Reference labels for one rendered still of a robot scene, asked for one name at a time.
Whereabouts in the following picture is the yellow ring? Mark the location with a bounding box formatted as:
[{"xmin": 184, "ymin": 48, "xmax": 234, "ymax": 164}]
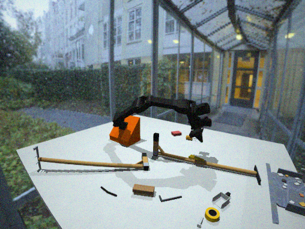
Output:
[{"xmin": 205, "ymin": 207, "xmax": 220, "ymax": 222}]

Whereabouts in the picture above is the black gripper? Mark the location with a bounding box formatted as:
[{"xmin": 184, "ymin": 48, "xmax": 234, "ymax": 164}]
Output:
[{"xmin": 188, "ymin": 116, "xmax": 204, "ymax": 143}]

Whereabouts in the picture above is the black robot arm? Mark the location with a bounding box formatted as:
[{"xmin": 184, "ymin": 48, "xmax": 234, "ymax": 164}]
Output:
[{"xmin": 112, "ymin": 95, "xmax": 211, "ymax": 130}]

